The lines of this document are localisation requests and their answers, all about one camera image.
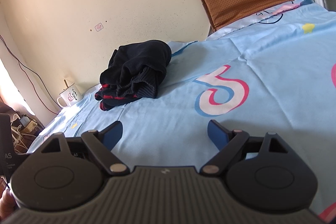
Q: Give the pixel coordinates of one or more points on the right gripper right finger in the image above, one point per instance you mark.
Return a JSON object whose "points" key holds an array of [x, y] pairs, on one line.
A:
{"points": [[230, 145]]}

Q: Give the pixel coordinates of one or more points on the person's left hand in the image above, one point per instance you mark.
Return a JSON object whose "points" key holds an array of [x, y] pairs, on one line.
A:
{"points": [[7, 204]]}

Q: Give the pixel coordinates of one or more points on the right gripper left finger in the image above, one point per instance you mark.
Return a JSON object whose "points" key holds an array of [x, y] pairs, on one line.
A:
{"points": [[100, 144]]}

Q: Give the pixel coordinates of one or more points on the blue Peppa Pig bedsheet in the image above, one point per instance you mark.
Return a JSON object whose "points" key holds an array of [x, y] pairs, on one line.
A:
{"points": [[276, 75]]}

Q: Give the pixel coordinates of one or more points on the pink wall sticker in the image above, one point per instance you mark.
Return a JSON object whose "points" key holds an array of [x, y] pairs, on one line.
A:
{"points": [[99, 27]]}

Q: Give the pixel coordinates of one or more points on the white enamel mug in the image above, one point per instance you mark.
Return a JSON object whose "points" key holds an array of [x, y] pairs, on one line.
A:
{"points": [[70, 96]]}

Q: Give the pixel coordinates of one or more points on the navy reindeer knit sweater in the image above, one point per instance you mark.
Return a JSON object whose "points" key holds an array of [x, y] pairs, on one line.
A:
{"points": [[134, 71]]}

